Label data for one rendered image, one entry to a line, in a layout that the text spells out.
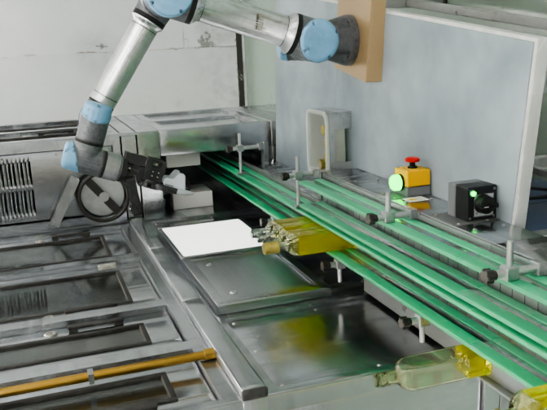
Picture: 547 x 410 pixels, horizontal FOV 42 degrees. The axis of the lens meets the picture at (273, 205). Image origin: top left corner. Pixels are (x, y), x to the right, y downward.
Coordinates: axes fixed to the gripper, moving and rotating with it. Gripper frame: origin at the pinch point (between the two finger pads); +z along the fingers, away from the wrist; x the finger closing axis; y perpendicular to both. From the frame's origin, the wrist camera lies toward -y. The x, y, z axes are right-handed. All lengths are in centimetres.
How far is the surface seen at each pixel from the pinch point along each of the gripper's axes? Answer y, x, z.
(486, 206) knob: 21, -65, 49
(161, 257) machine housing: -27.7, 36.3, 7.1
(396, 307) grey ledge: -12, -37, 54
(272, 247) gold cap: -7.7, -13.1, 24.3
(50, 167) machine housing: -15, 99, -30
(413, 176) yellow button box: 23, -33, 49
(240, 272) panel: -21.2, 9.1, 25.7
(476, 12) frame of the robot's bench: 84, 27, 91
